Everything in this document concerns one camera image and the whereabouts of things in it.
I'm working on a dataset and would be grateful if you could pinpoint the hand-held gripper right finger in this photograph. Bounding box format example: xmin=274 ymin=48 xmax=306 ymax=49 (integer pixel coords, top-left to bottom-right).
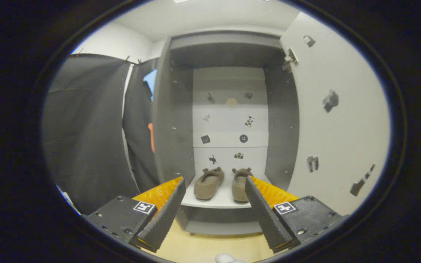
xmin=244 ymin=176 xmax=350 ymax=254

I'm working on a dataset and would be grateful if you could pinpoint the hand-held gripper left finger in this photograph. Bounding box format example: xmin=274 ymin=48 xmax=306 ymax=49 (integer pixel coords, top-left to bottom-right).
xmin=83 ymin=177 xmax=187 ymax=253

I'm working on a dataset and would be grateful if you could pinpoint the brown fuzzy shoe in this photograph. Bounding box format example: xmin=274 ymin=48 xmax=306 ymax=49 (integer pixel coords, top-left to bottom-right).
xmin=231 ymin=168 xmax=254 ymax=203
xmin=194 ymin=167 xmax=225 ymax=201

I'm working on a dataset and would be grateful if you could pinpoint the grey shoe cabinet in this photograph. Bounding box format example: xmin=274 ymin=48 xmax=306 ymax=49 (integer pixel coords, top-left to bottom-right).
xmin=152 ymin=31 xmax=300 ymax=236

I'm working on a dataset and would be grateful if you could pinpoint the metal door hinge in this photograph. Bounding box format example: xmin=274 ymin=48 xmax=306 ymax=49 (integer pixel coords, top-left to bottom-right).
xmin=283 ymin=47 xmax=299 ymax=72

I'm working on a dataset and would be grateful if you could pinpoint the white object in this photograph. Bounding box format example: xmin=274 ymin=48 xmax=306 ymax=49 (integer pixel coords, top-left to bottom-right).
xmin=215 ymin=253 xmax=247 ymax=263

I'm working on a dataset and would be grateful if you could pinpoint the blue printed poster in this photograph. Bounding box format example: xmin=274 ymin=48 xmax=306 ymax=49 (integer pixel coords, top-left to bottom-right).
xmin=58 ymin=186 xmax=80 ymax=214

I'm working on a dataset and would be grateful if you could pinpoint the black backdrop cloth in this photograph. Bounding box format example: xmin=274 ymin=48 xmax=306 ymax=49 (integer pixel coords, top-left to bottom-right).
xmin=42 ymin=53 xmax=160 ymax=216

